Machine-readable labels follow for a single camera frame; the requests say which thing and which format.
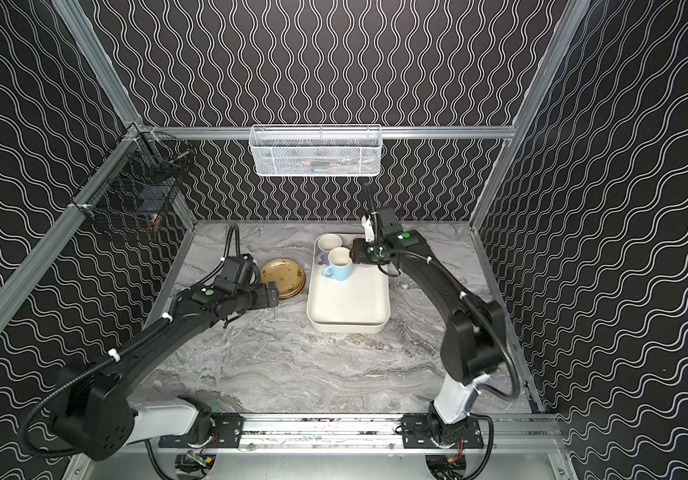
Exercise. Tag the orange patterned bowl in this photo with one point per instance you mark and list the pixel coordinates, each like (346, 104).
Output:
(359, 243)

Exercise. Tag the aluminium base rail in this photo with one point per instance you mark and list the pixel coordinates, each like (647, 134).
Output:
(374, 433)

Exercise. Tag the lavender mug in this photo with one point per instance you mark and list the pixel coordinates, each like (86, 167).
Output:
(325, 244)

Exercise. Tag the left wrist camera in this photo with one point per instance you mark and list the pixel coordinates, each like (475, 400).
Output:
(237, 274)

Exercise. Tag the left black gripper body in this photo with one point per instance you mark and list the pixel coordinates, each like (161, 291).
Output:
(269, 295)

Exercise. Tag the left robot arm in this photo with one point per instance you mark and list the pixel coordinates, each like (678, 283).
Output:
(90, 410)

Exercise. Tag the white plastic bin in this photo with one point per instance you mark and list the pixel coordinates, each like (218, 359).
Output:
(360, 304)

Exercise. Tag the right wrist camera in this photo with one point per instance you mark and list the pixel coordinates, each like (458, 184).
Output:
(381, 223)

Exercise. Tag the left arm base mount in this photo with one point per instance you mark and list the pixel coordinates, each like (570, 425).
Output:
(219, 430)

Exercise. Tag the amber glass plate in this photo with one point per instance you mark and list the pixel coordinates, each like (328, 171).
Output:
(287, 274)

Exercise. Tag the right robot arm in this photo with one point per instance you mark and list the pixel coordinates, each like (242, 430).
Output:
(474, 349)

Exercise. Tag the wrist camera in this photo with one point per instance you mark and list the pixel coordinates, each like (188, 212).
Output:
(237, 274)
(381, 223)

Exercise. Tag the black wire basket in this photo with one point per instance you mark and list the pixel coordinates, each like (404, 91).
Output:
(133, 204)

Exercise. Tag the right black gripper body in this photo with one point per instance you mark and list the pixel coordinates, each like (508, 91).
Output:
(358, 250)

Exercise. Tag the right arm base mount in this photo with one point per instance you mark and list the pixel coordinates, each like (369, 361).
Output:
(426, 431)

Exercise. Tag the light blue mug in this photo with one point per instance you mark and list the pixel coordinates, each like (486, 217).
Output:
(340, 265)

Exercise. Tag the white wire mesh basket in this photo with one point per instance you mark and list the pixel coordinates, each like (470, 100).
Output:
(317, 150)

